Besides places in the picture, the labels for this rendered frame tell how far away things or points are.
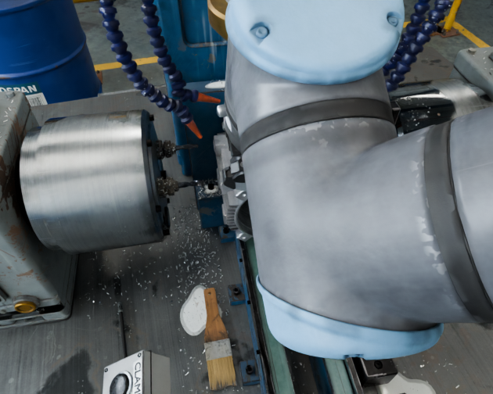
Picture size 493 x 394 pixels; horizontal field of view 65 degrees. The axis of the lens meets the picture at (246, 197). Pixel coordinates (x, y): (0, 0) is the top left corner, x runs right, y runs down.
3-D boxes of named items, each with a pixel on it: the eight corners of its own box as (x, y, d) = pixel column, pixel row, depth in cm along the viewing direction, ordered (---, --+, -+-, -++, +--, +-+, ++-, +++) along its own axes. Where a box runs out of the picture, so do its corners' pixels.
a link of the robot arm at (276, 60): (243, 96, 17) (214, -92, 19) (231, 169, 30) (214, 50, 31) (440, 77, 18) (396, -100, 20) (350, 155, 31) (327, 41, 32)
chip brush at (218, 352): (197, 291, 84) (197, 289, 84) (220, 287, 85) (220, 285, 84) (210, 392, 71) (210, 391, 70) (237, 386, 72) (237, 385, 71)
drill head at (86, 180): (19, 192, 88) (-43, 98, 69) (182, 173, 92) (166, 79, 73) (-9, 292, 71) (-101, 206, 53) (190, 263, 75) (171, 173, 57)
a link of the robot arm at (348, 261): (467, 384, 13) (392, 54, 16) (232, 364, 21) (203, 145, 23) (514, 326, 20) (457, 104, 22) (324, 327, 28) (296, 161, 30)
